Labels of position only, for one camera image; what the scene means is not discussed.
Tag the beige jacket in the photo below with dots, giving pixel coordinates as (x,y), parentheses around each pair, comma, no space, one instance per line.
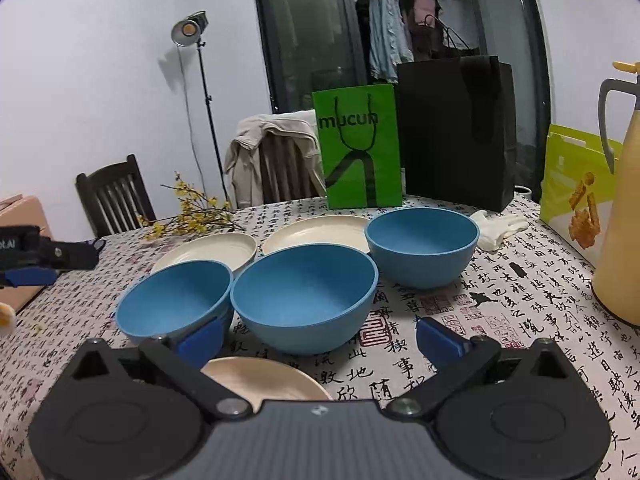
(240,160)

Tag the cream plate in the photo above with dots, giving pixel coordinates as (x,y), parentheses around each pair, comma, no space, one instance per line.
(315,232)
(260,380)
(210,250)

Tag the yellow flower branch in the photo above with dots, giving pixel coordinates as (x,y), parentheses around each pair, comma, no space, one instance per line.
(200,210)

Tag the black paper bag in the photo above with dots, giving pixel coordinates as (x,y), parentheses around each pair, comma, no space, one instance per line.
(450,135)

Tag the blue bowl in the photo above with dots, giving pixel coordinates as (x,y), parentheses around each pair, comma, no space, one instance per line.
(420,245)
(170,300)
(300,300)

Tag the hanging pink garment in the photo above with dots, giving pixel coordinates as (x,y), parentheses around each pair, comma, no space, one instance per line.
(425,0)

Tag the hanging blue shirt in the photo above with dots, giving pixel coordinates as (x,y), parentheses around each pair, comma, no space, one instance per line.
(387,25)

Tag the pink suitcase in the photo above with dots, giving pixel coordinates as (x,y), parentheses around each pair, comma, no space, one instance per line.
(25,207)

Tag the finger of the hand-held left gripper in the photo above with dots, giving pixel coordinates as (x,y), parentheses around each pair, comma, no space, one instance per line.
(30,277)
(75,256)

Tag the dark wooden chair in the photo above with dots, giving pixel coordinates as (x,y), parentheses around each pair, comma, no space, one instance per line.
(287,170)
(115,195)

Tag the green paper bag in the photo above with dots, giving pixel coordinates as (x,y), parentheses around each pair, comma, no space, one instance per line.
(390,160)

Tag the studio floor lamp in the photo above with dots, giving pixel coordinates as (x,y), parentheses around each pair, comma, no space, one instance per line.
(187,30)

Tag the light green gift box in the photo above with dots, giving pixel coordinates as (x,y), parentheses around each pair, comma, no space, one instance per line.
(560,175)

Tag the dark sliding glass door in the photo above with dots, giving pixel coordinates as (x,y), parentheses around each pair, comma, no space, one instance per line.
(300,35)

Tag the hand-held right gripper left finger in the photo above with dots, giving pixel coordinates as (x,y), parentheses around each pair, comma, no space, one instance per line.
(202,342)

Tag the yellow thermos jug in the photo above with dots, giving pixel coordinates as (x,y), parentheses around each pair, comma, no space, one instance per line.
(625,235)

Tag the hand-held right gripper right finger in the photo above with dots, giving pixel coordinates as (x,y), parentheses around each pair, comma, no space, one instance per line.
(440,342)

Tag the calligraphy printed tablecloth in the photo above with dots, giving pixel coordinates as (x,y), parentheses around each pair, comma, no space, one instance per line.
(450,310)

